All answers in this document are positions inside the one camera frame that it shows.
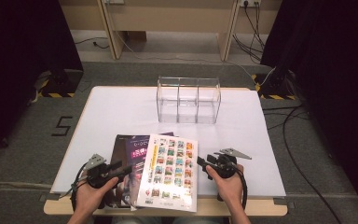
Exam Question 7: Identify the clear acrylic book organizer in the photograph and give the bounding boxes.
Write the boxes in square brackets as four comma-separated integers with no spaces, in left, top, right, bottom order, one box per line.
[156,75,222,125]

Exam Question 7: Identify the beige wooden desk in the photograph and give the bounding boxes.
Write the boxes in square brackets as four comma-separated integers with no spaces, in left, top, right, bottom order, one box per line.
[59,0,282,62]

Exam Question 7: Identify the person's right hand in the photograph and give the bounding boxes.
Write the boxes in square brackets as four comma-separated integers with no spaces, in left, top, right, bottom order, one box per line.
[205,163,245,204]

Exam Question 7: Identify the stand base with hazard tape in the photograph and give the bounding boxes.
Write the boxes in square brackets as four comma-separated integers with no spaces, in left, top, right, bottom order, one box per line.
[251,73,297,101]
[38,68,85,99]

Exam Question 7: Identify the long black floor cable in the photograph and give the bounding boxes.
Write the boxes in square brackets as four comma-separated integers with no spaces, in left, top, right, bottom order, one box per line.
[262,105,343,224]

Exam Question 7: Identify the right hand-held gripper cable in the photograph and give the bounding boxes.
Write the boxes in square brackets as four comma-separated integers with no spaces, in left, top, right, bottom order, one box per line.
[217,158,249,210]

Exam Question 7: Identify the left hand-held gripper cable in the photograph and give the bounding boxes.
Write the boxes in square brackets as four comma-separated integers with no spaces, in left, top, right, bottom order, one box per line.
[59,161,90,213]

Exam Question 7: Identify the hand-held gripper cable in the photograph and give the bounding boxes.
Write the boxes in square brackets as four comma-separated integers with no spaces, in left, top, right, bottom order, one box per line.
[217,158,249,210]
[59,161,90,213]

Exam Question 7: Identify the black curtain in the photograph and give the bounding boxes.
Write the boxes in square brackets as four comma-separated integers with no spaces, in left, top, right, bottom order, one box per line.
[260,0,358,222]
[0,0,85,166]

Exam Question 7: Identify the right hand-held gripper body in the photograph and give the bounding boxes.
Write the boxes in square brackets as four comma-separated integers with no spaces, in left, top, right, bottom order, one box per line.
[213,147,252,179]

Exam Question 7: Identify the white book with colourful pictures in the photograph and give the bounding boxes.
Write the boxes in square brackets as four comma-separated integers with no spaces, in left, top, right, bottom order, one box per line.
[135,133,199,213]

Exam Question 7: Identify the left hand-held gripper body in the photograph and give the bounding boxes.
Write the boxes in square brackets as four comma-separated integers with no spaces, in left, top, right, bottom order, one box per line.
[84,153,120,189]

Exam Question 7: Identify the purple magazine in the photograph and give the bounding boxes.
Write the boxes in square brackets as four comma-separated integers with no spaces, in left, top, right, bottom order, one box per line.
[124,132,175,188]

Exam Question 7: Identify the black cable bundle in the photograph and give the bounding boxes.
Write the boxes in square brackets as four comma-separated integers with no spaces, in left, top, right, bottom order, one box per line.
[232,3,267,63]

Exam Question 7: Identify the short white cable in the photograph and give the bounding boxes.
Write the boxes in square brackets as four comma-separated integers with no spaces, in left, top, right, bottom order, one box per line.
[257,66,277,87]

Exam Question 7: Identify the short black floor cable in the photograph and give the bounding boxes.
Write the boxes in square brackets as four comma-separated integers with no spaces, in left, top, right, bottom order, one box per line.
[74,36,110,49]

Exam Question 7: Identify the person's left hand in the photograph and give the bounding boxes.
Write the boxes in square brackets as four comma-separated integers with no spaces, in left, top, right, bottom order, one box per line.
[74,176,119,216]

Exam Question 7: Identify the white table cover sheet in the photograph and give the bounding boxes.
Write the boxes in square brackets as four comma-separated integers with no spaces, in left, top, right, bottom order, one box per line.
[49,86,287,198]

